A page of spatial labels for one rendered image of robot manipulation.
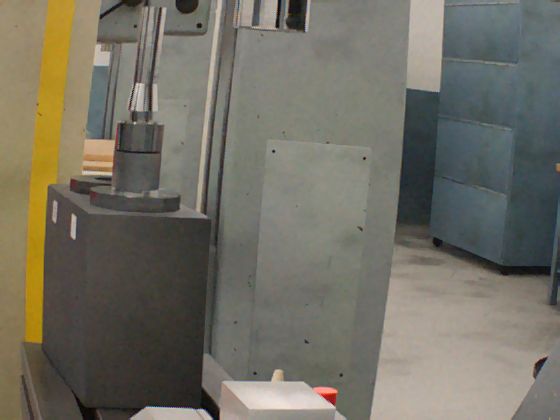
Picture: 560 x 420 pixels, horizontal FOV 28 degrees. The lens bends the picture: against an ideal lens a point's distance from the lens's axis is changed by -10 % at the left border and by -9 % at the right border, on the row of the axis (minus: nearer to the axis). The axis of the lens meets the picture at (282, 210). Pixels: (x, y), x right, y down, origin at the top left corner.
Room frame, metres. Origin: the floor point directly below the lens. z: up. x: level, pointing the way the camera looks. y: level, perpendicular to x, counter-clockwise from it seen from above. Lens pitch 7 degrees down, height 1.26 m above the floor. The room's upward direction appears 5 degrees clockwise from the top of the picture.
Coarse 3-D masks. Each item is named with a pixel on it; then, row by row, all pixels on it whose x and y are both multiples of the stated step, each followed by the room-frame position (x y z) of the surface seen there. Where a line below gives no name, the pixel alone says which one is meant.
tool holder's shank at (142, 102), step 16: (144, 16) 1.08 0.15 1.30; (160, 16) 1.08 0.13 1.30; (144, 32) 1.08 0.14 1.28; (160, 32) 1.08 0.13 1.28; (144, 48) 1.08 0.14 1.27; (160, 48) 1.09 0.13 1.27; (144, 64) 1.08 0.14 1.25; (144, 80) 1.08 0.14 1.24; (144, 96) 1.08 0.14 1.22; (144, 112) 1.08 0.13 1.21
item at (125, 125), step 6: (120, 120) 1.08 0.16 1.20; (126, 120) 1.08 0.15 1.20; (120, 126) 1.08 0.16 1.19; (126, 126) 1.07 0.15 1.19; (132, 126) 1.07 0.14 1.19; (138, 126) 1.07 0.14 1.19; (144, 126) 1.07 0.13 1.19; (150, 126) 1.07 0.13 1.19; (156, 126) 1.08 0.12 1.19; (162, 126) 1.08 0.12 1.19; (132, 132) 1.07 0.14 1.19; (138, 132) 1.07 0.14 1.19; (144, 132) 1.07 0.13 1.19; (150, 132) 1.07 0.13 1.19; (156, 132) 1.08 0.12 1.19; (162, 132) 1.08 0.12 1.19
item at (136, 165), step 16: (128, 144) 1.07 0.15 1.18; (144, 144) 1.07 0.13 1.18; (160, 144) 1.08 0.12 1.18; (128, 160) 1.07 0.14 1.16; (144, 160) 1.07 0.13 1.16; (160, 160) 1.09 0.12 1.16; (112, 176) 1.08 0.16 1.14; (128, 176) 1.07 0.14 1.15; (144, 176) 1.07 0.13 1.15; (128, 192) 1.07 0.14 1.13; (144, 192) 1.07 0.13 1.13
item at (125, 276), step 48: (48, 192) 1.20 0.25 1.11; (96, 192) 1.06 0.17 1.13; (48, 240) 1.19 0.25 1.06; (96, 240) 1.02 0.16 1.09; (144, 240) 1.03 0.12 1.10; (192, 240) 1.05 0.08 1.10; (48, 288) 1.18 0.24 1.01; (96, 288) 1.02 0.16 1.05; (144, 288) 1.03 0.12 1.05; (192, 288) 1.05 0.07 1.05; (48, 336) 1.18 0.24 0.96; (96, 336) 1.02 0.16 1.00; (144, 336) 1.04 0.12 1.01; (192, 336) 1.05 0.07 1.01; (96, 384) 1.02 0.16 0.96; (144, 384) 1.04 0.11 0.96; (192, 384) 1.05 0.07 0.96
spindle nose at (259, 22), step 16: (240, 0) 0.73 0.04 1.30; (256, 0) 0.72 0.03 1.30; (272, 0) 0.71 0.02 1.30; (304, 0) 0.73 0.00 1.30; (240, 16) 0.72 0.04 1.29; (256, 16) 0.72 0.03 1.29; (272, 16) 0.71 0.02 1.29; (304, 16) 0.73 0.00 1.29; (288, 32) 0.75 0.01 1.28; (304, 32) 0.73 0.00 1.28
